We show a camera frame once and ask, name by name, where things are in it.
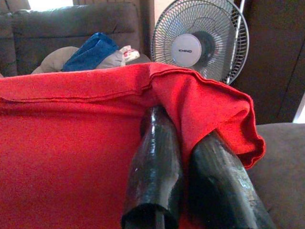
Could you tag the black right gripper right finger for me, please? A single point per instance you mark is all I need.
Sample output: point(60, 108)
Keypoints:
point(221, 190)

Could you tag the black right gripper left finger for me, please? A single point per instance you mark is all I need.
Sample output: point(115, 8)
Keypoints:
point(155, 167)

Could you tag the red fabric pillow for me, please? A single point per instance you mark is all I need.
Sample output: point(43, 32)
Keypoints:
point(71, 143)

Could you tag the grey-brown fabric sofa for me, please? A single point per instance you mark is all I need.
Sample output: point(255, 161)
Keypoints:
point(281, 167)

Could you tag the dark brown fabric sofa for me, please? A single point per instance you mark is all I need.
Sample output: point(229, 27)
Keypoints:
point(59, 26)

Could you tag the grey cloth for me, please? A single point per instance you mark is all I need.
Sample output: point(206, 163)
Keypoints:
point(112, 60)

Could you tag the white red package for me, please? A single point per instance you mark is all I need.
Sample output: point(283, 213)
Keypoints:
point(129, 53)

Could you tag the white table fan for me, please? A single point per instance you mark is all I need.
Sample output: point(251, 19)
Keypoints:
point(187, 50)

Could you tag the blue cloth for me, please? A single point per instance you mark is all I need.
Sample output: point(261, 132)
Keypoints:
point(90, 52)

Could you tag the dark brown wooden door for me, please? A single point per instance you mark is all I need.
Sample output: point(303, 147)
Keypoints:
point(274, 59)

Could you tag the beige cushion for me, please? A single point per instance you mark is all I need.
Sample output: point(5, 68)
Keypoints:
point(52, 59)

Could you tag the thin white pole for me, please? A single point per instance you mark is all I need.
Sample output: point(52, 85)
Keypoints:
point(239, 26)

